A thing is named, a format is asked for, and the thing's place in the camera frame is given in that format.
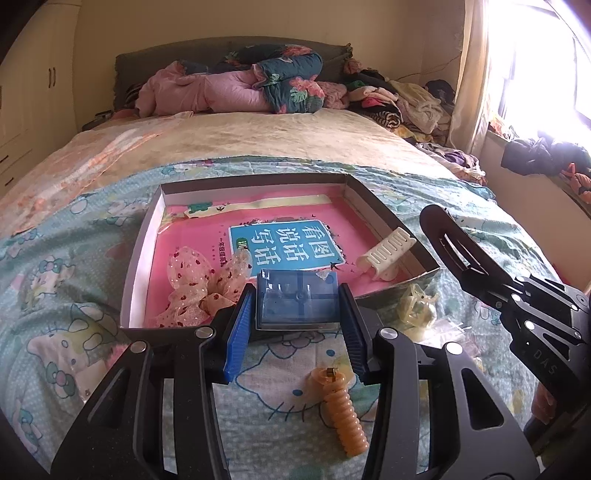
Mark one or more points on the blue clear plastic box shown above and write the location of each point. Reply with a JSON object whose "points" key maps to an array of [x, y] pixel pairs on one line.
{"points": [[295, 297]]}

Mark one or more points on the pile of clothes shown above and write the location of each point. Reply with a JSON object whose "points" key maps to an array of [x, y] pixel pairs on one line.
{"points": [[406, 104]]}

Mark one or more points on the dark phone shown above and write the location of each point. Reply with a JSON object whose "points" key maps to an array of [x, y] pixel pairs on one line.
{"points": [[97, 119]]}

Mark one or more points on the beige bedspread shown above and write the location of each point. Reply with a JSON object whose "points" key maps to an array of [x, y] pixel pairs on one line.
{"points": [[277, 134]]}

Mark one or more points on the dark clothes on windowsill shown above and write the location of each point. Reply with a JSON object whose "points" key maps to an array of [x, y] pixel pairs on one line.
{"points": [[535, 154]]}

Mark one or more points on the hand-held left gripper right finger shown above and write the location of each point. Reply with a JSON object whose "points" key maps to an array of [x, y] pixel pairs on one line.
{"points": [[354, 337]]}

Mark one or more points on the orange floral blanket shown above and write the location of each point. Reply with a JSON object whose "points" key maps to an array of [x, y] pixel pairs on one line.
{"points": [[78, 170]]}

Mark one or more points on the dark floral quilt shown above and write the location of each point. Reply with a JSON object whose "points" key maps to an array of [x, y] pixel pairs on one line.
{"points": [[291, 74]]}

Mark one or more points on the clear plastic bag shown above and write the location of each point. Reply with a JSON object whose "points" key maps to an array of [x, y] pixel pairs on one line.
{"points": [[445, 334]]}

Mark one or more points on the pink quilt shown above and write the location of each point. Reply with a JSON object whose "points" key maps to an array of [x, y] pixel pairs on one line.
{"points": [[207, 92]]}

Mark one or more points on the grey headboard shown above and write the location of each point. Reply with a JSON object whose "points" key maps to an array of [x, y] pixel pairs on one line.
{"points": [[134, 62]]}

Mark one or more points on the pink picture book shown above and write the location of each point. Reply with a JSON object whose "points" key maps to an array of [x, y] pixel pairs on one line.
{"points": [[194, 230]]}

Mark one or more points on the cream curtain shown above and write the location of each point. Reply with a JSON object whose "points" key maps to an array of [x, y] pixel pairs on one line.
{"points": [[471, 78]]}

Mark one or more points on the orange garment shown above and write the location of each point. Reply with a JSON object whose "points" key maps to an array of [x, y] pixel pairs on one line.
{"points": [[579, 180]]}

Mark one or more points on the person's right hand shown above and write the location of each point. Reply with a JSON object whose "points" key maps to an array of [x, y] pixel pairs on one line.
{"points": [[539, 404]]}

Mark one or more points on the purple crumpled clothes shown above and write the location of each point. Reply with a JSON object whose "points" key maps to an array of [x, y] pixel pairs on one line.
{"points": [[457, 159]]}

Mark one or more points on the white comb hair clip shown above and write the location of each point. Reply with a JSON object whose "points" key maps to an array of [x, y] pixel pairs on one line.
{"points": [[385, 256]]}

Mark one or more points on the bright window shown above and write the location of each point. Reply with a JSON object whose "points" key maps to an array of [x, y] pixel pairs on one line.
{"points": [[540, 55]]}

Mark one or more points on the sheer red-dotted hair bow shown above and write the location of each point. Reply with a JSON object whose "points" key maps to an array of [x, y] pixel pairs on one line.
{"points": [[189, 281]]}

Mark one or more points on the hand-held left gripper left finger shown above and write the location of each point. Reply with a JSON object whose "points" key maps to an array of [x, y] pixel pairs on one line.
{"points": [[238, 332]]}

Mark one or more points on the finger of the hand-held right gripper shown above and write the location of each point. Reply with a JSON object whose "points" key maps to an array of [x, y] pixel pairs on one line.
{"points": [[431, 221]]}

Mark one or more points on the cartoon cat printed blanket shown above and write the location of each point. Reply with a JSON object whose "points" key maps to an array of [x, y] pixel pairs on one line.
{"points": [[69, 277]]}

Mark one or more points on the yellow claw hair clip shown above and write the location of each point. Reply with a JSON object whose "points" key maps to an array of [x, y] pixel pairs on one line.
{"points": [[418, 307]]}

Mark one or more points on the cream wardrobe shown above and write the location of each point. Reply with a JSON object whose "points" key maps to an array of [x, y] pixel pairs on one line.
{"points": [[27, 92]]}

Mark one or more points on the shallow cardboard box tray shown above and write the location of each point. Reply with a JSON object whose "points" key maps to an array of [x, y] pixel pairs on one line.
{"points": [[138, 258]]}

